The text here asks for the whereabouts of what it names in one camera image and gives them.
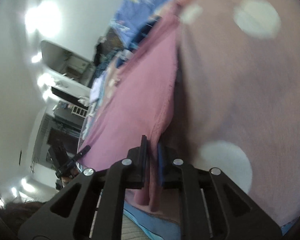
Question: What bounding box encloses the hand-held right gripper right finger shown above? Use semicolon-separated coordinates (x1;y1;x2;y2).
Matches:
157;142;283;240

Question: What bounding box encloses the blue tree print sheet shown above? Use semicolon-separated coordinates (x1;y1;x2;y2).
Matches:
110;0;190;50

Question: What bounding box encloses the pink long-sleeve shirt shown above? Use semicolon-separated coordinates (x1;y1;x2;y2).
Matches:
76;12;180;213

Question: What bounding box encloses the lavender garment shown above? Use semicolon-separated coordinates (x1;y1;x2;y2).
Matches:
90;76;105;103

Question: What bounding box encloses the white wooden rack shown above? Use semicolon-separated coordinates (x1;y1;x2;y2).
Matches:
70;106;87;118

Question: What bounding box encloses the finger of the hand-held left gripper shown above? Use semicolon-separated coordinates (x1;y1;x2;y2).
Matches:
74;145;91;161

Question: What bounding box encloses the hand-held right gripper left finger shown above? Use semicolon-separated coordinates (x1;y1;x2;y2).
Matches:
17;135;148;240

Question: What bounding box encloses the dark tree print headboard panel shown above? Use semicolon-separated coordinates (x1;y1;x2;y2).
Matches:
106;26;127;50

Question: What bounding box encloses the wall mirror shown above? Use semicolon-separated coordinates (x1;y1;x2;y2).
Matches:
64;55;89;77

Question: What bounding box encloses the mauve polka dot blanket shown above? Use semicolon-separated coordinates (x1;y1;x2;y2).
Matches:
107;0;300;230

